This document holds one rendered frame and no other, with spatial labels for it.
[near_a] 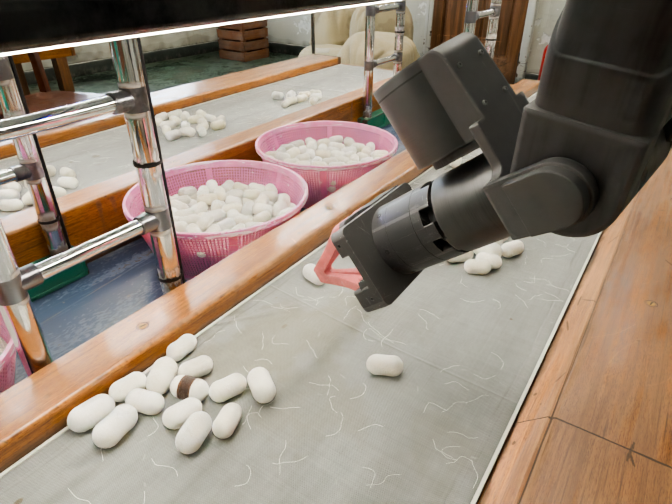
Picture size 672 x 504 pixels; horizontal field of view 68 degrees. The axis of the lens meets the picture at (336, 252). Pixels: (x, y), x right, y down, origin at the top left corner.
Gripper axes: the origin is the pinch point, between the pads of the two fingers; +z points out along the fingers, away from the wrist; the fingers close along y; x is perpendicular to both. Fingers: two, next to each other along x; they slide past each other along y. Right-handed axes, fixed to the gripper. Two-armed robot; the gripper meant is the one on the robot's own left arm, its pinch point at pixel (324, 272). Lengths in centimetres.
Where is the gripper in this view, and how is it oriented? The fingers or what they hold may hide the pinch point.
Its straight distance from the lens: 45.2
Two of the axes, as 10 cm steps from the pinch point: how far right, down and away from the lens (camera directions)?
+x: 5.3, 8.4, 1.1
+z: -6.4, 3.1, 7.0
